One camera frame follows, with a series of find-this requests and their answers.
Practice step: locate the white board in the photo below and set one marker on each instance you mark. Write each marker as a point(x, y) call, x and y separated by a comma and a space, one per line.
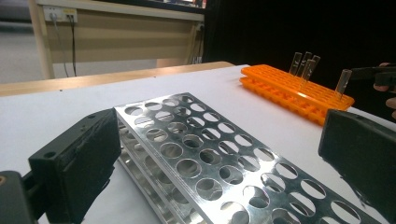
point(218, 90)

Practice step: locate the orange test tube rack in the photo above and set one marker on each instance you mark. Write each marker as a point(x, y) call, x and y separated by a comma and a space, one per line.
point(280, 84)

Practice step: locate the metal test tube rack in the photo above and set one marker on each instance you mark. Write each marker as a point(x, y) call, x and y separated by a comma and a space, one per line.
point(190, 149)

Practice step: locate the beige wooden desk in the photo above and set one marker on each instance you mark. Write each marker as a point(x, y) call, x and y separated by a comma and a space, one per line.
point(118, 34)

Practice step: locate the wooden table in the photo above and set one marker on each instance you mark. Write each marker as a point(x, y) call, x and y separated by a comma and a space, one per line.
point(93, 79)

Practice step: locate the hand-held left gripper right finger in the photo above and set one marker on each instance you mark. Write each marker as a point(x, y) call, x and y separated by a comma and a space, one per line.
point(364, 155)

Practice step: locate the wall power outlet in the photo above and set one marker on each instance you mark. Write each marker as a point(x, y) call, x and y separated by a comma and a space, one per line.
point(60, 14)

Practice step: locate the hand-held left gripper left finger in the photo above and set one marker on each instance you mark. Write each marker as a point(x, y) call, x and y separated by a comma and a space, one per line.
point(77, 161)

